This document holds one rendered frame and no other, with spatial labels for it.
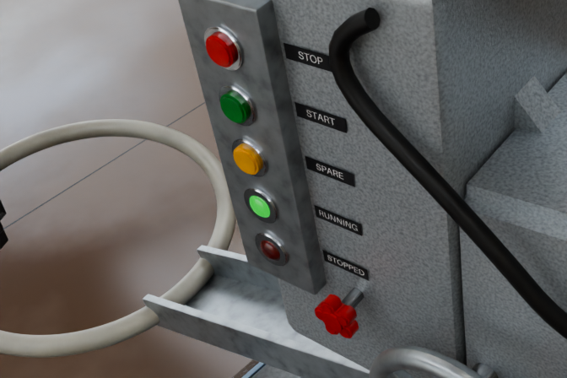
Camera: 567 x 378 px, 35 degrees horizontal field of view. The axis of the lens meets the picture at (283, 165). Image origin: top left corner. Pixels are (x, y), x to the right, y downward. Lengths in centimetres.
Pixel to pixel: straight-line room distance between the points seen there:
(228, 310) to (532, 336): 61
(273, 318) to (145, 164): 199
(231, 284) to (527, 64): 70
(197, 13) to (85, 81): 303
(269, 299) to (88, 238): 175
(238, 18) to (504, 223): 23
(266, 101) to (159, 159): 247
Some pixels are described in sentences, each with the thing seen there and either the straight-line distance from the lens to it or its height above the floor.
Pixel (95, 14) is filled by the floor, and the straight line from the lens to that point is 416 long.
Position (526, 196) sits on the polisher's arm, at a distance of 62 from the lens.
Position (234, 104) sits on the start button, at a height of 146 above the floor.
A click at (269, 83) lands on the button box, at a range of 64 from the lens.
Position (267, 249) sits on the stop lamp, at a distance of 77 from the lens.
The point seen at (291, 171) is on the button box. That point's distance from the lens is 69.
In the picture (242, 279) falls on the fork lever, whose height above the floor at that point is 94.
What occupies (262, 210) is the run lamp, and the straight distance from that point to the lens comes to 73.
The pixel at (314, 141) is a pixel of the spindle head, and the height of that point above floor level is 142.
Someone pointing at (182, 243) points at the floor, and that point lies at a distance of 277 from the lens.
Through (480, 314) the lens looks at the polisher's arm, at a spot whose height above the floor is 130.
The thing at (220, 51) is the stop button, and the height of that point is 150.
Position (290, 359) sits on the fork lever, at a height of 101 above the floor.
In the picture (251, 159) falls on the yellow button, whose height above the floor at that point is 140.
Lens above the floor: 183
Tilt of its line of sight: 38 degrees down
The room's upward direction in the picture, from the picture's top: 12 degrees counter-clockwise
